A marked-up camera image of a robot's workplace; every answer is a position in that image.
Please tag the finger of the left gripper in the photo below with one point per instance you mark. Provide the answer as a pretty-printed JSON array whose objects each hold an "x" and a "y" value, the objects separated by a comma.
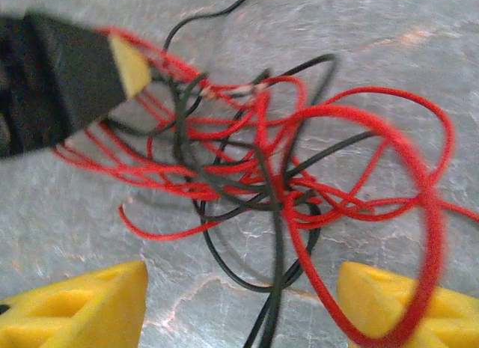
[{"x": 67, "y": 82}]

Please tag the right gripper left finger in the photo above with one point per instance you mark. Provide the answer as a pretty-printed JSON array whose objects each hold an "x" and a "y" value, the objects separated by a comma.
[{"x": 75, "y": 314}]

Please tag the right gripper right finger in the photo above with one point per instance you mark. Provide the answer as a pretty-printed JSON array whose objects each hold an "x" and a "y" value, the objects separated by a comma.
[{"x": 374, "y": 303}]

